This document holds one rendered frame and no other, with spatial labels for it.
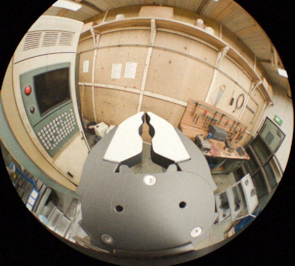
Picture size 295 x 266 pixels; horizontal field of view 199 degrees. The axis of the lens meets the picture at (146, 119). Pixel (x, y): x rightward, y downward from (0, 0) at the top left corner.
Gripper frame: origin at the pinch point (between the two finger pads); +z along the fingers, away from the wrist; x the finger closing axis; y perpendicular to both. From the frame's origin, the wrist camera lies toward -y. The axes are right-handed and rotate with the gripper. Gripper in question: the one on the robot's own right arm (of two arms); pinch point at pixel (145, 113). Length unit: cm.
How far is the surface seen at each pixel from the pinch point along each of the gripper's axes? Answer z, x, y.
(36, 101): 14, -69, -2
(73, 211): -35, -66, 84
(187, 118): 115, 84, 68
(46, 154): 2, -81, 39
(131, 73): 152, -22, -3
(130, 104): 151, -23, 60
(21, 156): -13.4, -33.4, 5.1
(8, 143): -14.7, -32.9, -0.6
